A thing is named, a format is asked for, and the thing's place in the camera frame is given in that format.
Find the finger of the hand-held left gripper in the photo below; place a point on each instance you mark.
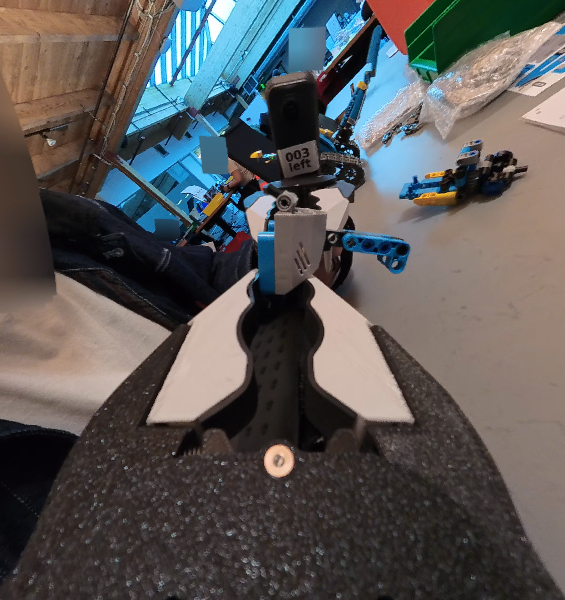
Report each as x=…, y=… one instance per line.
x=336, y=206
x=261, y=213

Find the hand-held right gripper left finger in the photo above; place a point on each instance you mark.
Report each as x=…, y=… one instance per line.
x=202, y=365

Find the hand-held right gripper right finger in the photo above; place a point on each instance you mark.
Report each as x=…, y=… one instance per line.
x=357, y=365

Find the blue grey brick assembly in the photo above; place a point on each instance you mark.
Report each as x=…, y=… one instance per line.
x=296, y=248

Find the blue yellow brick assembly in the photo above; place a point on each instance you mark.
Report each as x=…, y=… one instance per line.
x=469, y=180

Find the person's left forearm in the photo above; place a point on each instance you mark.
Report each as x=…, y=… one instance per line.
x=146, y=253

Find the grey desk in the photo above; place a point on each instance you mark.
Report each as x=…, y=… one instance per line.
x=474, y=304

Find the tracked brick robot model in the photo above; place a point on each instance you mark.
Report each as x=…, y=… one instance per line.
x=343, y=159

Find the person's white shirt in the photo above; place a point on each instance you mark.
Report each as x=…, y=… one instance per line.
x=76, y=356

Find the red file tray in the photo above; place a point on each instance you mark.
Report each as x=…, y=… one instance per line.
x=395, y=18

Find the clear plastic bag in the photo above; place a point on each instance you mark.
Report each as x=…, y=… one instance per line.
x=479, y=75

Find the green file tray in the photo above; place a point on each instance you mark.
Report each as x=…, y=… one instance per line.
x=474, y=37

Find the dark denim jacket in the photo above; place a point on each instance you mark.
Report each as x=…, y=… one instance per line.
x=20, y=492

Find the open instruction booklet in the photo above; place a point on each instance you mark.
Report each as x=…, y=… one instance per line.
x=558, y=117

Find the blue sticker sheet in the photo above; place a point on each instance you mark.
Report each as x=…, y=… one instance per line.
x=549, y=65

